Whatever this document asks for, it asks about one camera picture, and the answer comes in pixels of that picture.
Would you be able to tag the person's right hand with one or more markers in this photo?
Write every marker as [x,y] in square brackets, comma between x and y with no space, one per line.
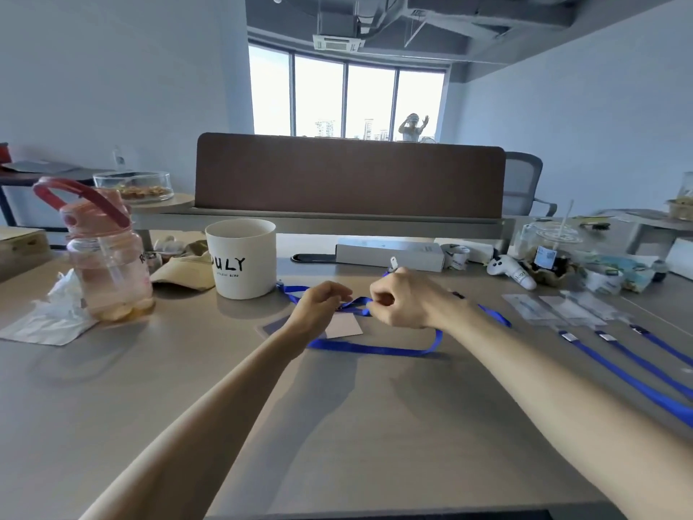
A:
[403,300]

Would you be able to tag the person's left hand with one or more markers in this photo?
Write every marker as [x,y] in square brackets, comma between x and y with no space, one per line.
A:
[314,309]

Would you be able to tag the person's left fingers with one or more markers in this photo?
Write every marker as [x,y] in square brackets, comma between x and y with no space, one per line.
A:
[340,295]

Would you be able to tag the person's right fingers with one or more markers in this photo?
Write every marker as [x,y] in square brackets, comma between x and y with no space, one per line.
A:
[381,300]

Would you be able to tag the person's right forearm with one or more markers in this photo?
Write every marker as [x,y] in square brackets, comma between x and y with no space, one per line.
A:
[563,411]

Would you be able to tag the person's left forearm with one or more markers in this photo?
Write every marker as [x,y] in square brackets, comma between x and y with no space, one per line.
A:
[200,422]

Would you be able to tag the pale pink card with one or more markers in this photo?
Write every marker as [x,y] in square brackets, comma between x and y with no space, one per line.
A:
[344,325]

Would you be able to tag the long white box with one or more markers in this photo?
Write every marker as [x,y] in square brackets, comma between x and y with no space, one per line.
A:
[390,253]

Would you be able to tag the white mug with black lettering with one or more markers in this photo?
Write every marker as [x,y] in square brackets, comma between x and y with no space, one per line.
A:
[242,259]

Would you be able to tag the brown desk partition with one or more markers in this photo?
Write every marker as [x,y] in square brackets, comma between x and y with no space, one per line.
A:
[349,175]

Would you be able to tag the white game controller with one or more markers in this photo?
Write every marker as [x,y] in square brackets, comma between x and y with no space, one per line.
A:
[511,270]

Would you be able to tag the clear badge holder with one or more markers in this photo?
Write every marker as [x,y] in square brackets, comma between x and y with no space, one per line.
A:
[598,305]
[571,311]
[530,308]

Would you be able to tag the beige cap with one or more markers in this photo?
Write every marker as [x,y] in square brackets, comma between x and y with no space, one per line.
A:
[187,270]

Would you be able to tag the clear plastic drink cup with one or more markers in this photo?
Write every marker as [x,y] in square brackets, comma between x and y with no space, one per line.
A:
[552,249]

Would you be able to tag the grey mesh office chair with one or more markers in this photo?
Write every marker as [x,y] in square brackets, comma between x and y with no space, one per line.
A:
[522,181]

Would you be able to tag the round wooden tray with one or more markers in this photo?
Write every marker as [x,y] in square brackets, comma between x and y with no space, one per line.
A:
[162,203]

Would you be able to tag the glass bowl with snacks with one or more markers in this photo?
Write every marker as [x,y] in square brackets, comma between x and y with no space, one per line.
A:
[135,187]

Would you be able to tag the light blue packet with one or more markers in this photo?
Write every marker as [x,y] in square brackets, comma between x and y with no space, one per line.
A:
[617,268]

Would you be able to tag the ceiling air conditioner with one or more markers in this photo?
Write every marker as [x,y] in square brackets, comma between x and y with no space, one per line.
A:
[338,43]

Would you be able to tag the crumpled white tissue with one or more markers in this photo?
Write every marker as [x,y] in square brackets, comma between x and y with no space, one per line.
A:
[51,314]

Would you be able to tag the wooden box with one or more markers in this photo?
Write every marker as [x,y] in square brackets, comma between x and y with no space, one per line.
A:
[24,251]

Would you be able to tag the dark side table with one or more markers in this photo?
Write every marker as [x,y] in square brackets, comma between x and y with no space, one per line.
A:
[43,178]

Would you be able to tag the window frame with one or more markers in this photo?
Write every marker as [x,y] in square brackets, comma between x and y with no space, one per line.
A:
[346,91]

